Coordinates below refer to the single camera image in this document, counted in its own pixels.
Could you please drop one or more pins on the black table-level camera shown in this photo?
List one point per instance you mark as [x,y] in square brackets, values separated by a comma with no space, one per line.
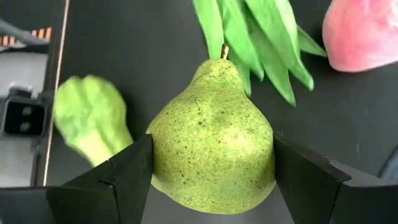
[25,118]

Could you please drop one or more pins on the green chayote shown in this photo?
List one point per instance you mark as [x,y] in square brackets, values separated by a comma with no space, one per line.
[90,118]

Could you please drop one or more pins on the green speckled pear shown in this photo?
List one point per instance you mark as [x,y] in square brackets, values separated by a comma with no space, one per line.
[211,140]

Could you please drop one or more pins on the green leafy vegetable bunch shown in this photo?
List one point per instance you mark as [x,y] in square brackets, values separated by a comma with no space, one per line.
[267,37]

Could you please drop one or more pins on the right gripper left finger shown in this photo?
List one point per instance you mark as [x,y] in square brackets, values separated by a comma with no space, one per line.
[124,186]

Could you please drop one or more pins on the pink peach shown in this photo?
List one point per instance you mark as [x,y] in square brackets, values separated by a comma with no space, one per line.
[363,34]

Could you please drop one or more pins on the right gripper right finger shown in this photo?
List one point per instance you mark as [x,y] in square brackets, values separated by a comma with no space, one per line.
[304,186]

